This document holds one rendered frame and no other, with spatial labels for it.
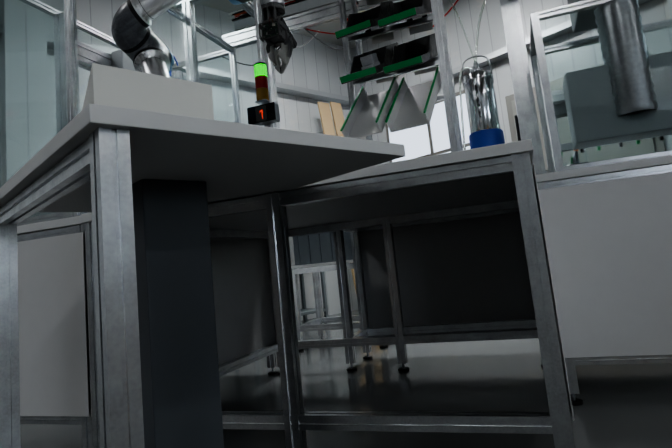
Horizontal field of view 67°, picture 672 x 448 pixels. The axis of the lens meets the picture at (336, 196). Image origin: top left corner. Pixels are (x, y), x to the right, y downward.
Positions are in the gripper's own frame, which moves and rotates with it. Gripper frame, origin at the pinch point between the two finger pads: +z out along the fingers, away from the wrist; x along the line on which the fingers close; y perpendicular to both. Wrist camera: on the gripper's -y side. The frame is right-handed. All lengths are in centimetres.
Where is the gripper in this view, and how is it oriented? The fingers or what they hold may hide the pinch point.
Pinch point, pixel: (282, 70)
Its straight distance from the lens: 168.2
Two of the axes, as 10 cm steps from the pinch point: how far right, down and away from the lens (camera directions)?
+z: 1.0, 9.9, -1.3
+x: 9.3, -1.4, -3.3
